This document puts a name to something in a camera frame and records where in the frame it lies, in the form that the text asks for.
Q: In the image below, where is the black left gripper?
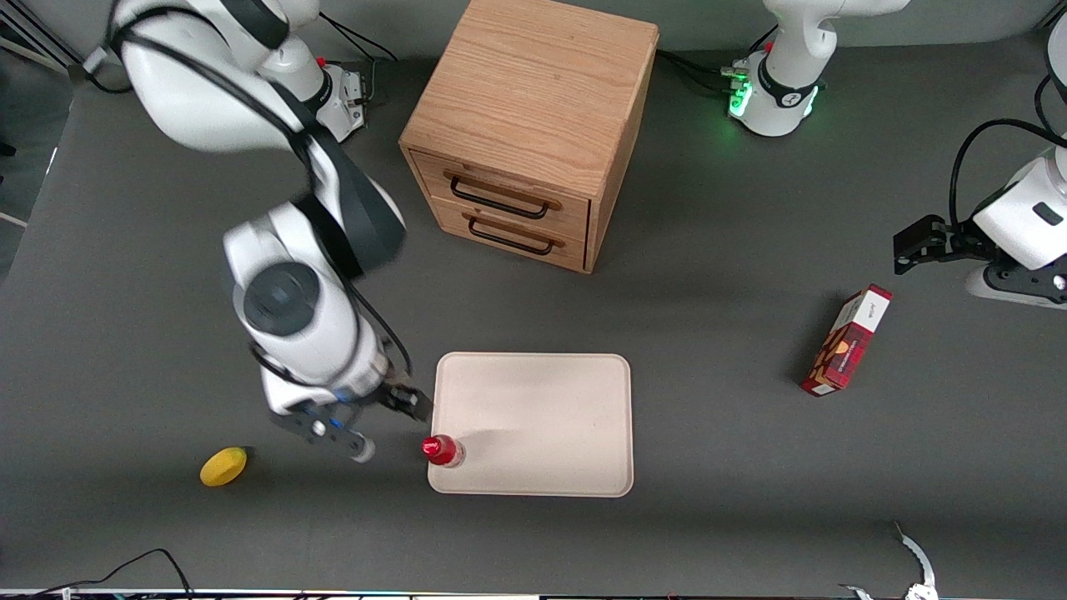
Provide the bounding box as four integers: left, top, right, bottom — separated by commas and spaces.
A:
894, 214, 999, 277

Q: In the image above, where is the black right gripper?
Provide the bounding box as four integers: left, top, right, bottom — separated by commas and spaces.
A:
365, 375, 435, 423

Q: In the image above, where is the red coke bottle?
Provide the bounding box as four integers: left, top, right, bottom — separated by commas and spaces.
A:
420, 434, 467, 470

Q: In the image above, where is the beige rectangular tray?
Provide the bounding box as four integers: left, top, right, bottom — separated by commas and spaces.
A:
427, 352, 635, 498

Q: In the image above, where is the red cookie box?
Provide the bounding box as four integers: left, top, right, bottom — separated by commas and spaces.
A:
800, 284, 894, 398

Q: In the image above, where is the wooden drawer front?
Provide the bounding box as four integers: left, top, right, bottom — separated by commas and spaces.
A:
429, 197, 589, 273
410, 150, 594, 243

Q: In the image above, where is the yellow lemon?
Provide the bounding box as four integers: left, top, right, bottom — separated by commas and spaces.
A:
199, 447, 249, 488

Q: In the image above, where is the white plastic strip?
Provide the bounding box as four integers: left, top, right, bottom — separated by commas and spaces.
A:
894, 522, 939, 600

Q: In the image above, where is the wooden drawer cabinet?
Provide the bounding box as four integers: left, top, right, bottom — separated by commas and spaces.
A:
398, 0, 660, 275

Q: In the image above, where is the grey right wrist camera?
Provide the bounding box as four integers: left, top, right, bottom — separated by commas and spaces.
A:
268, 405, 377, 464

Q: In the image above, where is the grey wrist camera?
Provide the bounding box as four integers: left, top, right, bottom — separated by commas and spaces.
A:
965, 263, 1067, 311
268, 405, 377, 464

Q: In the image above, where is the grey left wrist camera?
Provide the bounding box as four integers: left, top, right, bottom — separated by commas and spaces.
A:
965, 263, 1067, 311

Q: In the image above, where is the black left arm loop cable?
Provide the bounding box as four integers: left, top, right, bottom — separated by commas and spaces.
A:
950, 118, 1067, 228

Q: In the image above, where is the black metal drawer handle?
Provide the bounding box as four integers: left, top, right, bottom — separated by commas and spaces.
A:
461, 212, 566, 257
443, 171, 562, 221

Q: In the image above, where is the black left arm base cable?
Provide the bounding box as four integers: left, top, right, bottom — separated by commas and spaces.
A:
655, 48, 736, 94

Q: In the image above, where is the black arm base cable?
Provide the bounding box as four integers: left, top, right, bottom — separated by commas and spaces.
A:
318, 17, 401, 105
655, 48, 736, 94

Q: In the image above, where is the thin black floor cable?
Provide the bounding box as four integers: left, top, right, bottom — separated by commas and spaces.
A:
33, 547, 194, 600

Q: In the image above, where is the black right arm hose cable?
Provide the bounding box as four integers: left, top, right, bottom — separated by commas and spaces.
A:
86, 7, 413, 376

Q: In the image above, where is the black right arm base cable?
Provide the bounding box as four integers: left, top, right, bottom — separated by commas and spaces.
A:
318, 17, 401, 105

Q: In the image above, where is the aluminium frame rail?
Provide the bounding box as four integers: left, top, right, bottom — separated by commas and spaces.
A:
0, 7, 78, 78

